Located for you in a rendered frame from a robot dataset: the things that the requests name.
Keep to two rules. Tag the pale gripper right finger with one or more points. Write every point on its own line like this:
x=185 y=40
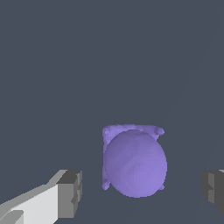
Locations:
x=214 y=188

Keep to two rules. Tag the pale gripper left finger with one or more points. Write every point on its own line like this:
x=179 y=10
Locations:
x=43 y=201

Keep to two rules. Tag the purple domed object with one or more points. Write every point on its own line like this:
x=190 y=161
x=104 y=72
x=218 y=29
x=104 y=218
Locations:
x=135 y=163

